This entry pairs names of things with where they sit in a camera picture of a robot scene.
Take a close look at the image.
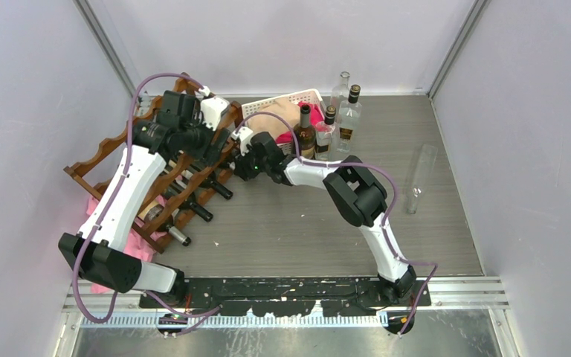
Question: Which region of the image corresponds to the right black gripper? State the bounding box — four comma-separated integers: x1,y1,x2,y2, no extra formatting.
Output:
232,142,270,181

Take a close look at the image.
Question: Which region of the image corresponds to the brown wine bottle white label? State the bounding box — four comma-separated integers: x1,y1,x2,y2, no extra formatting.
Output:
183,165,233,200

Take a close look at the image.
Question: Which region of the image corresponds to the black-neck green wine bottle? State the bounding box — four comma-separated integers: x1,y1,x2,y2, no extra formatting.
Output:
161,183,213,222

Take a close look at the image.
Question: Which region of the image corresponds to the dark bottle gold label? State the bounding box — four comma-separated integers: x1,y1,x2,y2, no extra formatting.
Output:
294,104,316,159

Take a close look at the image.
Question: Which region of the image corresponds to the silver-neck dark wine bottle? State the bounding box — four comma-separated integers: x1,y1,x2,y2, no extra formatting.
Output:
138,203,192,246

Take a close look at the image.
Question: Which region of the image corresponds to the clear drinking glass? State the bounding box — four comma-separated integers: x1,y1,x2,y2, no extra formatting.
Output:
405,144,438,214

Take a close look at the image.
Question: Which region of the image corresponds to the dark bottle beige label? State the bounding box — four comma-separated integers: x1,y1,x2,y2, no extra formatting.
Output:
217,154,238,172

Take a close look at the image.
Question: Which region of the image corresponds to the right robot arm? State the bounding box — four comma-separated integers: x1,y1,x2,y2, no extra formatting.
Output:
231,127,416,306

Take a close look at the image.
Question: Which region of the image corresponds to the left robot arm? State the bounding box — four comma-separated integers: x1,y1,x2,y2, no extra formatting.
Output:
59,91,230,307

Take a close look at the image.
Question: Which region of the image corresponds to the brown wooden wine rack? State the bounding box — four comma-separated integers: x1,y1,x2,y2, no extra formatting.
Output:
64,78,243,254

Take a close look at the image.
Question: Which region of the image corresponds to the clear bottle black cap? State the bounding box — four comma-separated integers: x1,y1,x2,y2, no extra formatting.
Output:
336,84,362,153
314,105,337,161

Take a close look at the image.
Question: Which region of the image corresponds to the rear clear bottle black cap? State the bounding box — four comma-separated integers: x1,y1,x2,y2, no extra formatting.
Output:
336,84,362,153

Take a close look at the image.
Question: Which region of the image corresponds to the empty clear glass bottle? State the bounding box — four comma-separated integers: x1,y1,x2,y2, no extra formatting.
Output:
329,71,350,112

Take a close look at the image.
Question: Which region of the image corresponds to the beige cloth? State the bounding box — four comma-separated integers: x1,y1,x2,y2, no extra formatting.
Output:
247,98,300,139

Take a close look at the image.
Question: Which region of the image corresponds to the magenta cloth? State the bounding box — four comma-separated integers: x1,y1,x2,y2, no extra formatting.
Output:
276,103,323,145

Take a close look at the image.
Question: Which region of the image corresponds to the white plastic basket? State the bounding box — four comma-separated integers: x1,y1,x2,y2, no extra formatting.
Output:
242,89,326,153

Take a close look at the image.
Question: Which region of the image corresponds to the pink cloth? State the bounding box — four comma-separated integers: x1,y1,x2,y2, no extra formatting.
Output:
86,194,156,295

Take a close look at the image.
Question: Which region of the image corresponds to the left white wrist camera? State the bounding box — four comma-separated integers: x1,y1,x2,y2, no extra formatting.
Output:
198,86,230,131

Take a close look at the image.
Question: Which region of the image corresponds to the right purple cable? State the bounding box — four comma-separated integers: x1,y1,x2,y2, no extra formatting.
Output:
233,111,439,336

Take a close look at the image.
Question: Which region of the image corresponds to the purple cable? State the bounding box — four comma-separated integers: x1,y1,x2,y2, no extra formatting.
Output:
233,111,439,336
71,72,213,325

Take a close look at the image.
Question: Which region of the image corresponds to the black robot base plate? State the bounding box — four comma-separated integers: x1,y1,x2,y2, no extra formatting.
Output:
156,277,431,317

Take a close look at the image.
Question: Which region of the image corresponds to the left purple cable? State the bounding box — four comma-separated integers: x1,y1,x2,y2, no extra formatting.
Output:
71,72,213,325

